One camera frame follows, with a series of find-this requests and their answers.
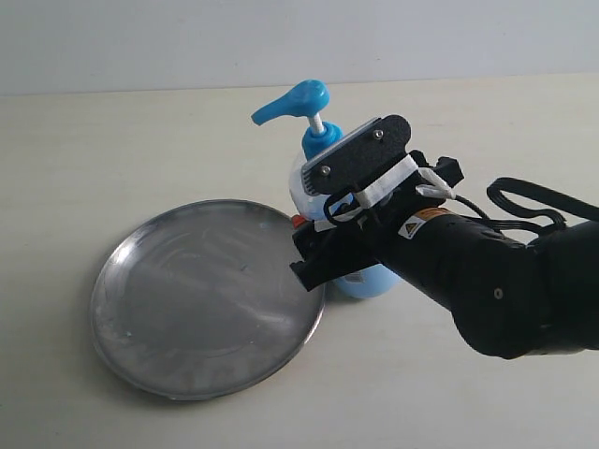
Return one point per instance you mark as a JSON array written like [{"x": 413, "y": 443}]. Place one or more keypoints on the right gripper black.
[{"x": 328, "y": 232}]

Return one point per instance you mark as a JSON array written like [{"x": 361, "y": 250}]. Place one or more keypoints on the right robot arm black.
[{"x": 527, "y": 285}]

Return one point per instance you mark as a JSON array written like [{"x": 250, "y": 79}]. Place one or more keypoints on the round metal plate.
[{"x": 199, "y": 302}]

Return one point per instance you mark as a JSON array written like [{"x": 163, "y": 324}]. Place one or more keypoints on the right wrist camera grey black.
[{"x": 369, "y": 163}]

